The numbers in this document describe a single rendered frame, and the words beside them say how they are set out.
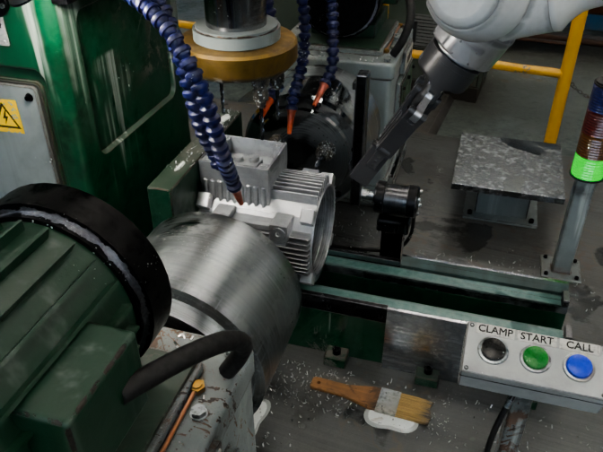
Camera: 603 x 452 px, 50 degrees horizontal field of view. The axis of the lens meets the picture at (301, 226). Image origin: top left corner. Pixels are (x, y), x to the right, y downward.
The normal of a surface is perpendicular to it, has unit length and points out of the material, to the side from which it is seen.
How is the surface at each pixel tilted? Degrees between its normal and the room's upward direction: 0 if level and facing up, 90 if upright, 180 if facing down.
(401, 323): 90
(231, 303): 39
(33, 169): 90
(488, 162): 0
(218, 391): 0
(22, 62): 90
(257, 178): 90
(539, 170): 0
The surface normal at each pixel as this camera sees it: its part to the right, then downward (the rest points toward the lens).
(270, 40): 0.82, 0.33
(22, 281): 0.37, -0.70
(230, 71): -0.06, 0.56
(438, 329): -0.29, 0.54
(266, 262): 0.65, -0.50
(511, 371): -0.11, -0.55
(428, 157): 0.00, -0.83
